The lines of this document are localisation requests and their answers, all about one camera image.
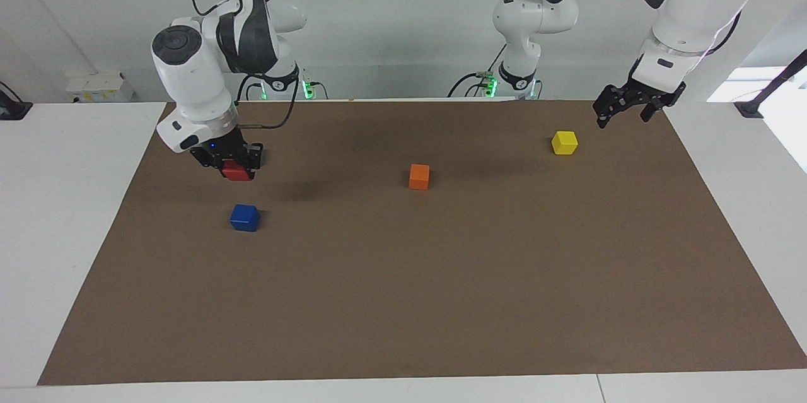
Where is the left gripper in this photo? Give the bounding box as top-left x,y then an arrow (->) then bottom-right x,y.
593,55 -> 688,130

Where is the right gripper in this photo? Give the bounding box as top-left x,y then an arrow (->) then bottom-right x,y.
190,127 -> 265,180

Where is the red block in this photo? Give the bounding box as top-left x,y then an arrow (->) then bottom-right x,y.
220,160 -> 255,182

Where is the blue block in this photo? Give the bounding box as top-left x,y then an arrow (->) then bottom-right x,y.
229,204 -> 261,233

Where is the yellow block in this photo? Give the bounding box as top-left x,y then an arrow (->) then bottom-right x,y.
551,131 -> 579,156

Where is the black stand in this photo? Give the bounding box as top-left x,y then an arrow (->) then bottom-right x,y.
734,49 -> 807,119
0,80 -> 33,121

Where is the white wall box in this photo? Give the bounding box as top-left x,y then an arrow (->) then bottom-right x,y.
66,71 -> 136,103

